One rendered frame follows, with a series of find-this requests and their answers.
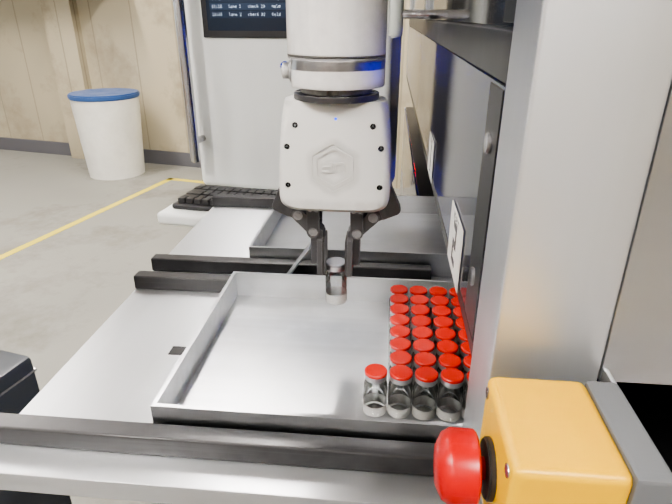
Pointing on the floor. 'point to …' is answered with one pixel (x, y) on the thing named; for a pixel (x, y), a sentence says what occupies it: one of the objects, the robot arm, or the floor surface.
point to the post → (567, 186)
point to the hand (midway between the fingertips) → (336, 251)
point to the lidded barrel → (109, 131)
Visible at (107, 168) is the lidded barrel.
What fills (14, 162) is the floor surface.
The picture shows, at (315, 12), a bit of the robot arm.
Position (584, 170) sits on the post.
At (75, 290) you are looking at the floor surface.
